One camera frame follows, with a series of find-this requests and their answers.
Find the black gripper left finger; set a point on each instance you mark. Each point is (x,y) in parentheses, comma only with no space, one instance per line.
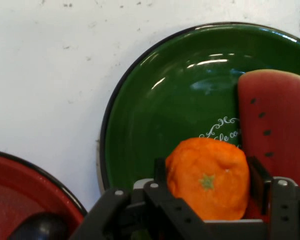
(145,215)

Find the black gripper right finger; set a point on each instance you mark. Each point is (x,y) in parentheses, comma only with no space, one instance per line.
(287,207)

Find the orange toy mandarin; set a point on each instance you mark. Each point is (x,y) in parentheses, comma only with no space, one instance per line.
(207,175)

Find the toy watermelon slice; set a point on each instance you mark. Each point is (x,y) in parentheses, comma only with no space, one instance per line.
(280,112)

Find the purple toy eggplant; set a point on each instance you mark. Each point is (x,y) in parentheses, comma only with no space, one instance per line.
(40,227)

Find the green enamel plate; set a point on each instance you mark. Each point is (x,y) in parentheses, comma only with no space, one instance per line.
(170,105)

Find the red enamel plate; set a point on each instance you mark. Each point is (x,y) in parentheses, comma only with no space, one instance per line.
(20,190)

